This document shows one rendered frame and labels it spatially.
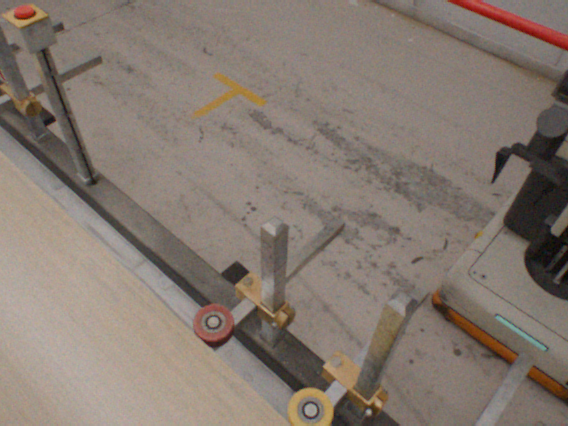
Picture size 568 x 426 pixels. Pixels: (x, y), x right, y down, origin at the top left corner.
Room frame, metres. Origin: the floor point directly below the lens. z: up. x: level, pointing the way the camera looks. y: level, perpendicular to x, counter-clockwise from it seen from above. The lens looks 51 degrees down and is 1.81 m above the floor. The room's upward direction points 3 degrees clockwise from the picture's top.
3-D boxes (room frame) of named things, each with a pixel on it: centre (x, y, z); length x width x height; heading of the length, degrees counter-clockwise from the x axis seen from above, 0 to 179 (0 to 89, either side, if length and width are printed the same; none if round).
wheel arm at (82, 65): (1.26, 0.77, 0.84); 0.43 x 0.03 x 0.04; 140
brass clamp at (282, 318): (0.55, 0.03, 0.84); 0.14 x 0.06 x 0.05; 50
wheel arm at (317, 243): (0.61, 0.00, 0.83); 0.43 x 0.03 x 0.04; 140
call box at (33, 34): (1.01, 0.58, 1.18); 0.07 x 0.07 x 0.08; 50
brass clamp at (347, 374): (0.39, -0.16, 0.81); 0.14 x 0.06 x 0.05; 50
